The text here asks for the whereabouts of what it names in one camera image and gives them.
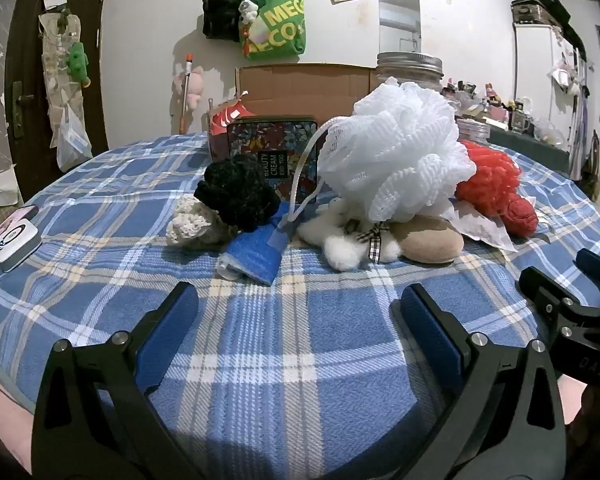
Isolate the white mesh bath loofah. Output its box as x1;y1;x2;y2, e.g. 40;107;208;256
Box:
286;76;477;224

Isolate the green plush toy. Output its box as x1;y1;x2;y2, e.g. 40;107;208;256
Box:
66;41;92;86

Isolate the side table with clutter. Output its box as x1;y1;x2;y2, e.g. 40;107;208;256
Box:
442;75;571;151

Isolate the wall mirror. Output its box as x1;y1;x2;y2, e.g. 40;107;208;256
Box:
377;0;423;56

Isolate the blue folded cloth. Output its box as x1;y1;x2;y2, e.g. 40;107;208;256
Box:
217;205;297;286

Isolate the large glass jar metal lid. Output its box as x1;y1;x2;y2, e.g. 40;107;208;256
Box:
376;52;445;96

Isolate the hanging door organizer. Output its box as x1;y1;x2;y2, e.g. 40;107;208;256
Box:
37;10;88;126

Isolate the pink plush toy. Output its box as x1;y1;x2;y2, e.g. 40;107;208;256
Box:
172;66;204;111

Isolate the door handle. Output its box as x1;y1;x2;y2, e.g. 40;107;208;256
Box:
11;81;33;138

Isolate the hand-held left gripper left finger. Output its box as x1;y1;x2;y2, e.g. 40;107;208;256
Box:
31;281;201;480

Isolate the beige plush piece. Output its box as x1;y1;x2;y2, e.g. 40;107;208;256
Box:
391;214;465;264

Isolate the white refrigerator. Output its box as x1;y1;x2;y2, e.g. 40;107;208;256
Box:
511;22;588;181

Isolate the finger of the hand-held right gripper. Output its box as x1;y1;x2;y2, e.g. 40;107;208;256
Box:
575;248;600;311
519;266;582;332

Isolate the woven basket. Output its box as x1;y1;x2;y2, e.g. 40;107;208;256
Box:
511;0;561;26

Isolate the small glass jar metal lid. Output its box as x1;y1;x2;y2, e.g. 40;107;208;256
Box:
454;116;492;142

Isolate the pink bedsheet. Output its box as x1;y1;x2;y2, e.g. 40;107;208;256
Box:
0;360;36;480

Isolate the desk with dark cloth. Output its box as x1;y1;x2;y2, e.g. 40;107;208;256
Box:
485;125;573;176

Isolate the white plush sheep toy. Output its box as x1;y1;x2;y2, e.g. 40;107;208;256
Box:
298;197;406;272

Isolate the black knitted scrubber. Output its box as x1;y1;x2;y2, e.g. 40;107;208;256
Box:
194;154;282;233

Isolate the dark clothes pile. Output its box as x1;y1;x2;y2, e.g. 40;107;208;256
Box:
530;0;588;48

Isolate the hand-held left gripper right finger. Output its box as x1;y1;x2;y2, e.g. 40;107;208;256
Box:
390;283;567;480

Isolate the red knitted scrubber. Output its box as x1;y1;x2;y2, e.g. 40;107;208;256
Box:
500;194;539;238

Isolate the black bag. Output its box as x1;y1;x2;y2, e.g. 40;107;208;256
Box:
201;0;246;42

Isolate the red mesh bath loofah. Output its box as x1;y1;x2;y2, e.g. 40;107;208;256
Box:
454;140;524;217

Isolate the white stick with red tip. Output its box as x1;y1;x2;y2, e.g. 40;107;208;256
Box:
179;51;196;135

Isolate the dark brown door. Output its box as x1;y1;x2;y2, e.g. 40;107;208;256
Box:
7;0;111;173

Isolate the cardboard box with red inside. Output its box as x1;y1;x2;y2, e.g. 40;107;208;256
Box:
207;63;383;153

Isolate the white flat device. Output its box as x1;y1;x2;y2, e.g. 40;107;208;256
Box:
0;220;43;273

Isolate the black cube box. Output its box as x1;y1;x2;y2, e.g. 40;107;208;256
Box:
225;116;331;196

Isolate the cream knitted scrubber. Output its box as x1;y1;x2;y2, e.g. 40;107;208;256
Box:
166;195;231;247

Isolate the clear plastic bag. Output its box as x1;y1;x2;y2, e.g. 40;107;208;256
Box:
56;105;93;173

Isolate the green tote bag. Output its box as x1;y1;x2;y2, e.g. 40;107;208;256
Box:
238;0;308;61

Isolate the blue plaid blanket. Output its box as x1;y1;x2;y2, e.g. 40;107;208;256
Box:
0;132;600;480

